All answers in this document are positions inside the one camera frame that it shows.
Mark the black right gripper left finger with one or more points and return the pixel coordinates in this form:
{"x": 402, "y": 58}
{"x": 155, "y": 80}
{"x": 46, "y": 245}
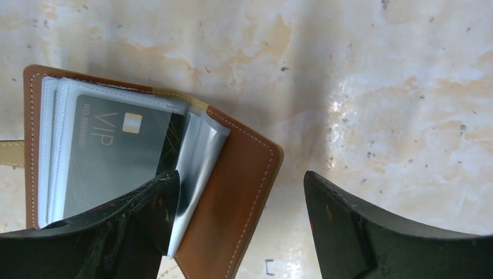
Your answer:
{"x": 123, "y": 238}

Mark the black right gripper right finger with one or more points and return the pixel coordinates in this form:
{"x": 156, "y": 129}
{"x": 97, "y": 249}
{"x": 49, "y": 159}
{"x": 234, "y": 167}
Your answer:
{"x": 357, "y": 239}

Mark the grey VIP credit card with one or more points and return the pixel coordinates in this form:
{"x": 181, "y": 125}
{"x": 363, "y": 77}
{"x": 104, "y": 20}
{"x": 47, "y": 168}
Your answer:
{"x": 116, "y": 147}

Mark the brown leather card holder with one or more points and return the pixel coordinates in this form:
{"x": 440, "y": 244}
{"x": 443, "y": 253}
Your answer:
{"x": 226, "y": 169}

